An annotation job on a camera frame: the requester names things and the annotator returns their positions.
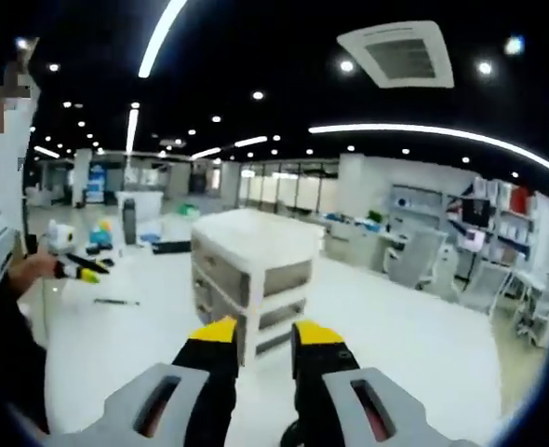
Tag ceiling air conditioner vent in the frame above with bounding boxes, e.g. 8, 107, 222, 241
337, 20, 456, 89

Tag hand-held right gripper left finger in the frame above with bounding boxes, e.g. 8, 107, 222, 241
46, 316, 239, 447

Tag white worn device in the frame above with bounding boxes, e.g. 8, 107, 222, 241
0, 88, 41, 295

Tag person's left hand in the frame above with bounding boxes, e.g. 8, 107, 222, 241
7, 254, 61, 295

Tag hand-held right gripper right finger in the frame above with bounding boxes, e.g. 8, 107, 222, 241
290, 320, 481, 447

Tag white drawer organizer brown drawers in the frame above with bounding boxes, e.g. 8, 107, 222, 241
190, 208, 327, 369

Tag red storage box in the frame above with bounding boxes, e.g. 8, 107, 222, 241
511, 185, 534, 213

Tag black flat mat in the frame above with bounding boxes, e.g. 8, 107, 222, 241
152, 240, 193, 255

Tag grey bottle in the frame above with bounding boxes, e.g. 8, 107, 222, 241
122, 198, 137, 246

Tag teal yellow object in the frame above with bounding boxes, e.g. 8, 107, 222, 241
90, 221, 114, 251

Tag curved ceiling light strip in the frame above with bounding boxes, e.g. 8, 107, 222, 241
138, 0, 190, 78
309, 123, 549, 187

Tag white desk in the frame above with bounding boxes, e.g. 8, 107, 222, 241
18, 218, 506, 447

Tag person's black shirt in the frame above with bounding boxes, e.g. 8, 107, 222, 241
0, 274, 50, 437

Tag white wall shelf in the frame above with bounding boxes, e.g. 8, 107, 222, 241
446, 176, 536, 266

